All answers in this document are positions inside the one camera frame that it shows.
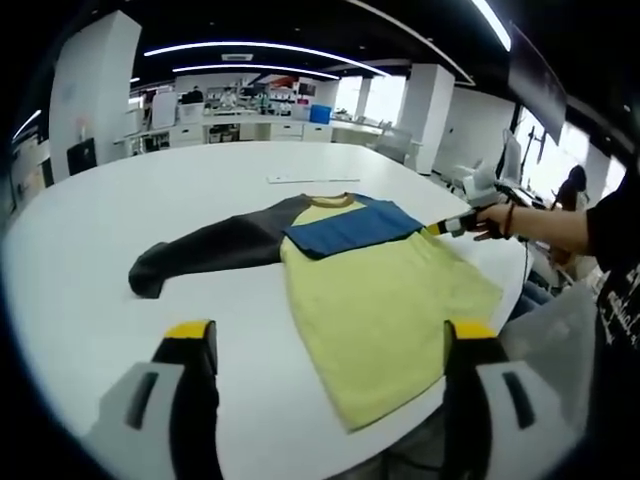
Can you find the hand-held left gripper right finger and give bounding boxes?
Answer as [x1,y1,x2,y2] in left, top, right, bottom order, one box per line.
[442,319,591,480]

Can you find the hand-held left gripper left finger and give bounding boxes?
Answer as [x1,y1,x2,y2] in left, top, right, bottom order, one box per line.
[97,318,221,480]

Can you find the yellow long-sleeve garment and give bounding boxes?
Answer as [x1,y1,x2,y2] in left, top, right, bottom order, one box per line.
[128,191,504,434]

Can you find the thin template marking strip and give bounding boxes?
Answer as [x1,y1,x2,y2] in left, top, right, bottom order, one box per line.
[266,174,361,184]

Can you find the person's right hand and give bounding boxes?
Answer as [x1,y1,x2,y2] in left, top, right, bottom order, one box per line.
[472,203,514,243]

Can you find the white square pillar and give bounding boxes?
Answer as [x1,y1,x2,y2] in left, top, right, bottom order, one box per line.
[399,63,456,175]
[49,10,144,184]

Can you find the person's blue jeans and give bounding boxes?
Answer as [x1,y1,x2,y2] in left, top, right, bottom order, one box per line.
[517,272,559,316]

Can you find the black hanging screen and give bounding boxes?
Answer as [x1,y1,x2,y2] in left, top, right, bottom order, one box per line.
[507,9,569,146]

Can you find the person's black printed shirt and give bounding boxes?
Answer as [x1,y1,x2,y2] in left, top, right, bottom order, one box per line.
[584,167,640,451]

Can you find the white lab counter row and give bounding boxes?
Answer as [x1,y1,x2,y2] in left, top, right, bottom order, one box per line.
[112,107,386,149]

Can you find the black cabinet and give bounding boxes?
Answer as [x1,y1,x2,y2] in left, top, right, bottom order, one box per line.
[66,138,97,177]

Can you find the white freestanding panel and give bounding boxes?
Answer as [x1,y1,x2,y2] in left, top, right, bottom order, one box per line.
[151,93,180,129]

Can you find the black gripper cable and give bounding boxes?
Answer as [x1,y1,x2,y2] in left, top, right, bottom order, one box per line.
[518,238,532,292]

